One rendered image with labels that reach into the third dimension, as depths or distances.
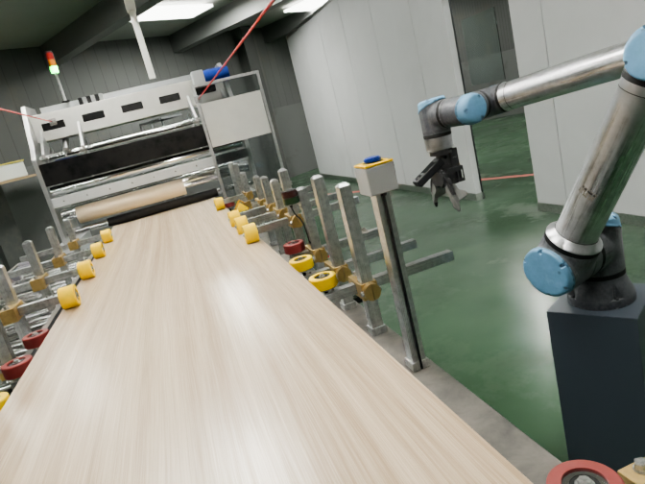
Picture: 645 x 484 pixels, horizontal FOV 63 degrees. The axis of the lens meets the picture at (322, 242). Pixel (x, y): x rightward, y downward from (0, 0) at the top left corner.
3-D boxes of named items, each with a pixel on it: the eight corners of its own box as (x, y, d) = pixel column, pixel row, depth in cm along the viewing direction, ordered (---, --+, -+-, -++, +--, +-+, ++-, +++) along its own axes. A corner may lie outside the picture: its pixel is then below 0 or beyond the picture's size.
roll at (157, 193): (250, 175, 428) (245, 160, 425) (251, 176, 416) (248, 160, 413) (66, 226, 395) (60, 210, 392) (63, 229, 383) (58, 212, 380)
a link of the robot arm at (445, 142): (432, 139, 166) (418, 139, 175) (435, 155, 168) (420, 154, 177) (456, 132, 169) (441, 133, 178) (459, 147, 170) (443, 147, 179)
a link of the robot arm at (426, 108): (432, 98, 162) (409, 103, 170) (440, 137, 165) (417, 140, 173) (452, 92, 167) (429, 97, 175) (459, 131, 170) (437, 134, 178)
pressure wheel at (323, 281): (323, 304, 160) (315, 270, 157) (347, 303, 156) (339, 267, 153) (313, 317, 153) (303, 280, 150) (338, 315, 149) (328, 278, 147)
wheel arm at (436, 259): (449, 260, 165) (446, 247, 164) (455, 262, 162) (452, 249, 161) (321, 304, 155) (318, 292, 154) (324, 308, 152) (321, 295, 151)
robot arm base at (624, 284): (578, 283, 176) (574, 255, 174) (643, 286, 163) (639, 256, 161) (559, 307, 163) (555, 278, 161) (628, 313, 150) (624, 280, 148)
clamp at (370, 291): (367, 285, 162) (363, 270, 161) (385, 297, 150) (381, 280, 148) (348, 292, 161) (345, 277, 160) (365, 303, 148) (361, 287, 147)
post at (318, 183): (352, 308, 182) (319, 173, 170) (356, 311, 178) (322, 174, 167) (344, 311, 181) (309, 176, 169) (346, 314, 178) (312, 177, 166)
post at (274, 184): (301, 274, 254) (275, 178, 242) (303, 276, 250) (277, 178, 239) (295, 276, 253) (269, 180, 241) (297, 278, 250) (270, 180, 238)
